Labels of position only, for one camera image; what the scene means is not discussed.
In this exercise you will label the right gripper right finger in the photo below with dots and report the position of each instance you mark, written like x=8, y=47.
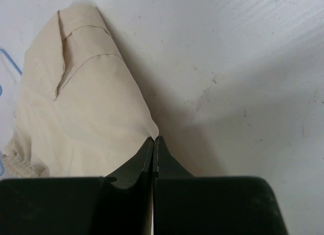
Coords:
x=185, y=204

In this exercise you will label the beige trousers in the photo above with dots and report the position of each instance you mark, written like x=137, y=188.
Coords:
x=79, y=111

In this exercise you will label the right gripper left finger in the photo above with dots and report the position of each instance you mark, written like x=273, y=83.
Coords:
x=118, y=203

